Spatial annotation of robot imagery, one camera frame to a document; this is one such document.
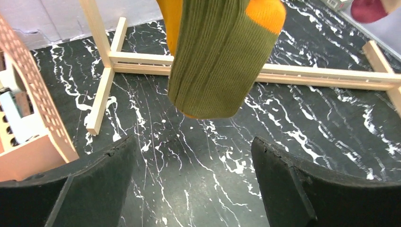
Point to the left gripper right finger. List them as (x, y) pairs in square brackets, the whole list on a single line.
[(299, 193)]

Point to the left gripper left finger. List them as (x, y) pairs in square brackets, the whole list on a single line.
[(88, 192)]

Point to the green striped sock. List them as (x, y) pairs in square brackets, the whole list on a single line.
[(219, 48)]

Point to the peach file organizer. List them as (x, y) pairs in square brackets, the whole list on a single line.
[(50, 146)]

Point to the maroon beige sock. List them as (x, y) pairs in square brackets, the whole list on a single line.
[(369, 11)]

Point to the wooden hanging rack frame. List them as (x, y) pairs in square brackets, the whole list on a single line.
[(114, 60)]

